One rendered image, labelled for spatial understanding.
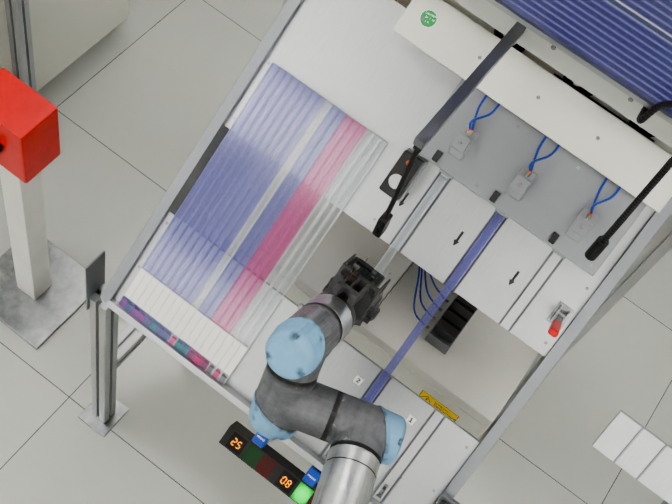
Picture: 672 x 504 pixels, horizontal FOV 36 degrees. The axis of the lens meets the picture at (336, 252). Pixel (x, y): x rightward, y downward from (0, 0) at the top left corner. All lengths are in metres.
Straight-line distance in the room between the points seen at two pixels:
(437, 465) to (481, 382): 0.33
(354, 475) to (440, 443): 0.36
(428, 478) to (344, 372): 0.23
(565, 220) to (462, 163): 0.18
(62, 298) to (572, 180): 1.47
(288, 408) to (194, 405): 1.12
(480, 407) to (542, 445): 0.74
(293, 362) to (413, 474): 0.45
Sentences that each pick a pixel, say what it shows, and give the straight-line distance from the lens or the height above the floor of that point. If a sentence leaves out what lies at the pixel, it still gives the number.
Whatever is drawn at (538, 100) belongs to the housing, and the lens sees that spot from 1.59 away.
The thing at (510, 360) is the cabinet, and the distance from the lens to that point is 2.08.
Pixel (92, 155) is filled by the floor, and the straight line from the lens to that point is 2.89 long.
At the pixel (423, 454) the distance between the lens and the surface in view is 1.76.
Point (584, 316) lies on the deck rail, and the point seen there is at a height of 1.04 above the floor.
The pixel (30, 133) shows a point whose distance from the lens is 1.99.
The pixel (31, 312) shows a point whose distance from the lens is 2.65.
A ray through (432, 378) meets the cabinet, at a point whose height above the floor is 0.62.
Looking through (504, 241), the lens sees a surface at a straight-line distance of 1.68.
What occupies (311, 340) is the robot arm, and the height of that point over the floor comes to 1.16.
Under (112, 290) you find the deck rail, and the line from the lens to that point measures 1.86.
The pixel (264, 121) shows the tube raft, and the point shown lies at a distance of 1.74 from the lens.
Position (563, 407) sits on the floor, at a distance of 2.81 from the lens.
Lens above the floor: 2.41
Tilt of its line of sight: 59 degrees down
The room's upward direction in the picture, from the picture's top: 22 degrees clockwise
